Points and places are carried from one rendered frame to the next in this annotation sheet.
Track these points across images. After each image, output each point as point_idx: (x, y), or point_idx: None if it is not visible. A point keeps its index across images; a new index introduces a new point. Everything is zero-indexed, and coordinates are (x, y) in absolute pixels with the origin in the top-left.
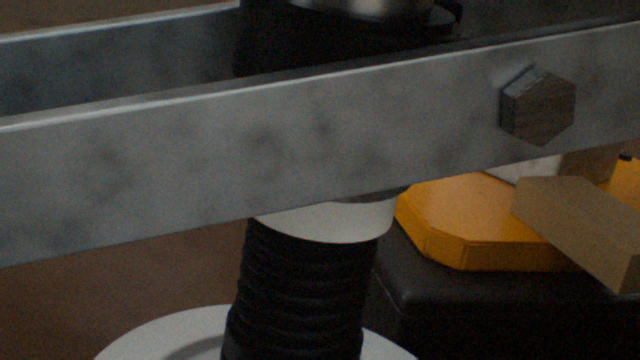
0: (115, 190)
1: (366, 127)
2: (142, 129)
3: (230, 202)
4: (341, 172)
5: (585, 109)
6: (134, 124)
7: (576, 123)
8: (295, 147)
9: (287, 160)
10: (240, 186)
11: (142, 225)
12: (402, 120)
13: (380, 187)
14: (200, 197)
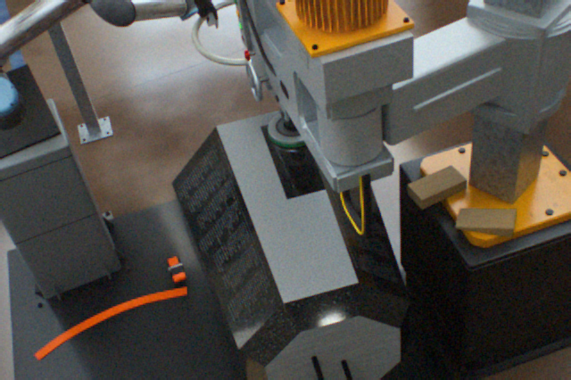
0: None
1: (273, 92)
2: None
3: (270, 92)
4: (273, 95)
5: (280, 102)
6: None
7: (280, 103)
8: (271, 90)
9: (271, 91)
10: (270, 91)
11: (268, 90)
12: (274, 93)
13: (275, 98)
14: (269, 90)
